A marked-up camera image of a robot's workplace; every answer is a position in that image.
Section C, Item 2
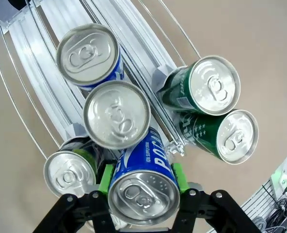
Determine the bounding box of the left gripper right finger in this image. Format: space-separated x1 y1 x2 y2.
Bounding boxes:
172 162 263 233

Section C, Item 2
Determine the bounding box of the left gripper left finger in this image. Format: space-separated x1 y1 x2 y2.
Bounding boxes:
32 164 117 233

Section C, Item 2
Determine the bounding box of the blue Pocari Sweat can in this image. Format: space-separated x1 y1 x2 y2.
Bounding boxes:
107 126 181 225
82 80 152 150
55 23 125 92

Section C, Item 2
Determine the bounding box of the black Pepsi beverage can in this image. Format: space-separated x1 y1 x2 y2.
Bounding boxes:
43 136 103 198

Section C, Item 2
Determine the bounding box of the green Chilsung cider can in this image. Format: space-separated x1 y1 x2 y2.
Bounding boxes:
158 55 241 117
172 109 260 165

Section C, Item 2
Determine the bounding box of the black cable bundle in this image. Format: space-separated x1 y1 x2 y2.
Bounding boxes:
274 196 287 217

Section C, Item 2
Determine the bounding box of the white wire can dispenser rack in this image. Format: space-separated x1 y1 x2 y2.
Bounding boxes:
0 0 202 157

